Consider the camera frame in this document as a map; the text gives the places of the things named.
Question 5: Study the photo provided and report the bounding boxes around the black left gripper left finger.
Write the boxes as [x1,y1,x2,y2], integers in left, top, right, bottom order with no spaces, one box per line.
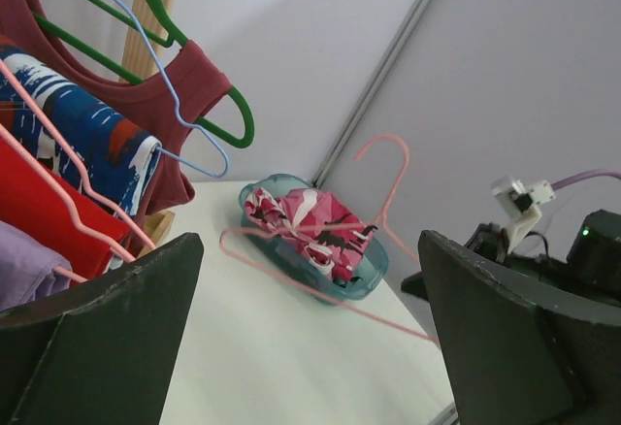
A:
[1,233,203,425]

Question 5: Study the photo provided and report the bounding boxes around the maroon tank top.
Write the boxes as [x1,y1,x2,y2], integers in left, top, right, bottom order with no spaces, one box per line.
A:
[0,0,233,215]

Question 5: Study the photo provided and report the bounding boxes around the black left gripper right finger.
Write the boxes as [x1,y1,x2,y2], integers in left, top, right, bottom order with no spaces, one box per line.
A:
[418,230,620,425]

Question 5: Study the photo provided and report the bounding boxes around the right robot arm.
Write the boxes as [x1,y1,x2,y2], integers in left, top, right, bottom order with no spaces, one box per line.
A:
[465,210,620,307]

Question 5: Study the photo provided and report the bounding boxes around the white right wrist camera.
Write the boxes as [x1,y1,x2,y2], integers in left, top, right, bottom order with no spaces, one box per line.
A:
[490,177,556,253]

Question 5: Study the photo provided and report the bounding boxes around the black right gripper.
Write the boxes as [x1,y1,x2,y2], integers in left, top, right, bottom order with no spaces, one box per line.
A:
[401,223,508,299]

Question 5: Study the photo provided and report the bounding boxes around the green plastic hanger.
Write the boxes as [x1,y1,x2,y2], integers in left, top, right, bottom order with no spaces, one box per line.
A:
[34,0,254,148]

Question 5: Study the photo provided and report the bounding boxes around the light blue wire hanger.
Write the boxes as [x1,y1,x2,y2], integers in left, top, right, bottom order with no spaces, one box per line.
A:
[51,0,230,179]

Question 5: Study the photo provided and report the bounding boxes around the pink wire hanger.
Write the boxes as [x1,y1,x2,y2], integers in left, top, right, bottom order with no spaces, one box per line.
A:
[219,133,441,348]

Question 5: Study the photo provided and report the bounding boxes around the blue white patterned garment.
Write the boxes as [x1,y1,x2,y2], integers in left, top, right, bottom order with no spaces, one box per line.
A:
[1,39,161,217]

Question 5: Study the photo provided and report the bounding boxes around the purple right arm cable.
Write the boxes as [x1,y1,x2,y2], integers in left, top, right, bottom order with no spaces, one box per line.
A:
[550,168,621,192]

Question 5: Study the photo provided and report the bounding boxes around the lilac garment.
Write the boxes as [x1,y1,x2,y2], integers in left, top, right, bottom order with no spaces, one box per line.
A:
[1,222,72,311]

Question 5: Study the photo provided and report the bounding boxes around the teal plastic basin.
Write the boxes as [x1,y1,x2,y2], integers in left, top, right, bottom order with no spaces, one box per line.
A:
[238,174,389,301]

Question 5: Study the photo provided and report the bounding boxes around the wooden clothes rack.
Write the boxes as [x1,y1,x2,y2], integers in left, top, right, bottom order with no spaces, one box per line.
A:
[118,0,183,259]

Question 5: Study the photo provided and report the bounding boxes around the pink camouflage trousers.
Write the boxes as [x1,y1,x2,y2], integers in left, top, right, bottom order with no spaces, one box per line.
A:
[243,187,377,287]

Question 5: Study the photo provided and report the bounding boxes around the red garment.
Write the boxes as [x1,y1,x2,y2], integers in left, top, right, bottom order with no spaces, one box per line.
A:
[0,141,132,288]

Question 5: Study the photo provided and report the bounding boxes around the pink hanger under red garment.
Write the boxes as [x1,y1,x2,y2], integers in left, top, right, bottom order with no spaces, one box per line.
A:
[0,58,156,254]

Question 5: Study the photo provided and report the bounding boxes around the pink hanger under lilac garment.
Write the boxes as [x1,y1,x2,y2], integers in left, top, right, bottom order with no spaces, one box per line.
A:
[0,123,137,284]

